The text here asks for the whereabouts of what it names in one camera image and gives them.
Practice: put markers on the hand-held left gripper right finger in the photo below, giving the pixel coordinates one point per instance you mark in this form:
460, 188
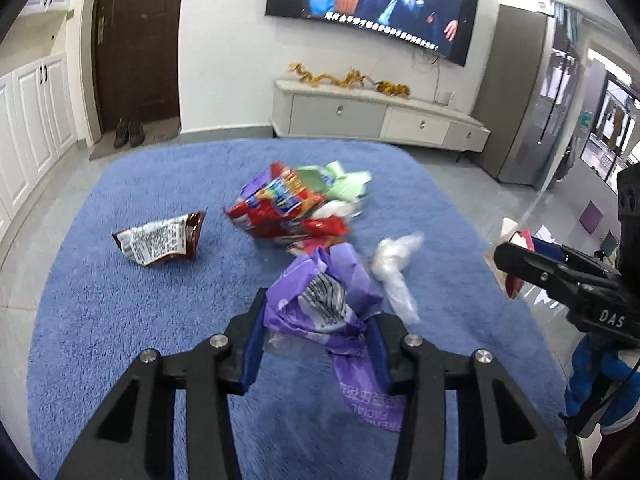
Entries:
378, 357

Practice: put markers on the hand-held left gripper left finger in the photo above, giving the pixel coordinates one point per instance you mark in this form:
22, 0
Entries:
252, 355

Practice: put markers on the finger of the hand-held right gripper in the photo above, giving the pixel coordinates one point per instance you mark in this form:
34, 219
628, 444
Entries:
550, 248
530, 262

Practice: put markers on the purple plastic wrapper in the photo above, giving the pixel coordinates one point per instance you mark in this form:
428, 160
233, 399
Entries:
345, 270

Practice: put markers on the green wrapper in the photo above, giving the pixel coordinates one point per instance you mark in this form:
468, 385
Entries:
350, 182

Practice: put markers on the cardboard box with red side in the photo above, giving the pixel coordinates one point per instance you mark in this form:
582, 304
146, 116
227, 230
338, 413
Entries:
515, 280

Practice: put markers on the purple stool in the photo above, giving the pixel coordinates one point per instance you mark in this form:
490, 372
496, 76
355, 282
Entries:
591, 216

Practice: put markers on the clear plastic bag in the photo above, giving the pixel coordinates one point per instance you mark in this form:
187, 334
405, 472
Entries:
392, 260

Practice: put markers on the small red wrapper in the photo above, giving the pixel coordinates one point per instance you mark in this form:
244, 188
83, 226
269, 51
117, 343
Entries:
325, 227

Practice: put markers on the glass balcony door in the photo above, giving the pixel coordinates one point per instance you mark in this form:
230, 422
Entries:
612, 120

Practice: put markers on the large red snack bag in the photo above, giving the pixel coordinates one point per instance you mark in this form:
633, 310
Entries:
270, 210

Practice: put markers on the brown and white snack wrapper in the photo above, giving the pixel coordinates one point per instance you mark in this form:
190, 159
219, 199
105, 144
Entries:
155, 240

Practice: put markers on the white crumpled paper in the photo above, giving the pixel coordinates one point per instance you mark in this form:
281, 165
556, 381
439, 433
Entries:
340, 208

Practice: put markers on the grey refrigerator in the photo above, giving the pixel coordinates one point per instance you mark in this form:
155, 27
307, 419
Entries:
520, 95

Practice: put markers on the white router box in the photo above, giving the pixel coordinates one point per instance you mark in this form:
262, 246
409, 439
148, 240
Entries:
445, 98

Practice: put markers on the short gold dragon ornament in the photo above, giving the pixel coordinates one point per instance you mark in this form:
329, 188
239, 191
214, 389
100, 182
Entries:
392, 88

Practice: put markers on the white television cabinet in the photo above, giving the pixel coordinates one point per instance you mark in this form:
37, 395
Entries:
350, 115

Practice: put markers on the grey door mat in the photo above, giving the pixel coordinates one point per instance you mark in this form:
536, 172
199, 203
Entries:
160, 140

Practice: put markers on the long gold dragon ornament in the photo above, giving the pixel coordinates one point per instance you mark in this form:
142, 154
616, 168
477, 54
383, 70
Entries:
320, 79

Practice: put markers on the dark brown door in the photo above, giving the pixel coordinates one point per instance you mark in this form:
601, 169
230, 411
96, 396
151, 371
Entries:
137, 45

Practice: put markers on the wall television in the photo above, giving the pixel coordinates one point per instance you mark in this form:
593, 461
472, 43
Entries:
375, 0

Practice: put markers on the white wall cupboards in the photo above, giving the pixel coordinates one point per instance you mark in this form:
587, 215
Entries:
35, 110

